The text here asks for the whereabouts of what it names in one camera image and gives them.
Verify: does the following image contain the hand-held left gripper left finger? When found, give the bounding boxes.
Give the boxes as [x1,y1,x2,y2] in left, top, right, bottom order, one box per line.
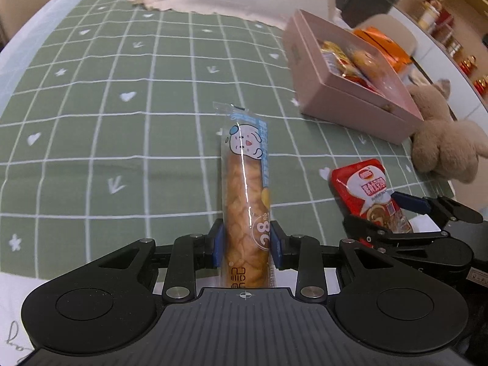
[97,219,226,303]

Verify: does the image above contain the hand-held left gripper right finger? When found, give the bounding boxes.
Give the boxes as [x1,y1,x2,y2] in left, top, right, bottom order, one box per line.
[269,219,397,303]

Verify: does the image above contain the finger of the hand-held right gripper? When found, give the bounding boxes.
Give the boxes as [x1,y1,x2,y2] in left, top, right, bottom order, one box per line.
[343,214,445,251]
[391,192,485,224]

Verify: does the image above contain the braided bread stick packet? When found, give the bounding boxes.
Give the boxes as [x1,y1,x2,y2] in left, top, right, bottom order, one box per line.
[213,101,277,288]

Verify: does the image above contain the pink cardboard box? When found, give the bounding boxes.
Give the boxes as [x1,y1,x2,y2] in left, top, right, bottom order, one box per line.
[283,9,425,145]

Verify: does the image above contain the orange yellow snack packet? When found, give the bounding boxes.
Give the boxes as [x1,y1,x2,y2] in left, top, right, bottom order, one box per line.
[351,48,393,88]

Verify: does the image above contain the brown teddy bear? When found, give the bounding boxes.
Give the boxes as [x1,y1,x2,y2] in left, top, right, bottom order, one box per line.
[406,79,483,184]

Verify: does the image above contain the white cabinet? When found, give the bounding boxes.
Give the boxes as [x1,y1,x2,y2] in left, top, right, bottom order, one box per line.
[393,5,488,123]

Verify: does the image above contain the green checked tablecloth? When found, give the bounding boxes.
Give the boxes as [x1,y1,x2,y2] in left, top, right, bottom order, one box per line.
[0,0,454,279]

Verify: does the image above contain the gold red snack packet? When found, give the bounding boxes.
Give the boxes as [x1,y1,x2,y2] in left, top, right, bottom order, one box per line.
[319,39,356,74]

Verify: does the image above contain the row of red jars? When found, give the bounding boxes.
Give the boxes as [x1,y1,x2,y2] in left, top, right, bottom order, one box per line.
[417,0,488,96]

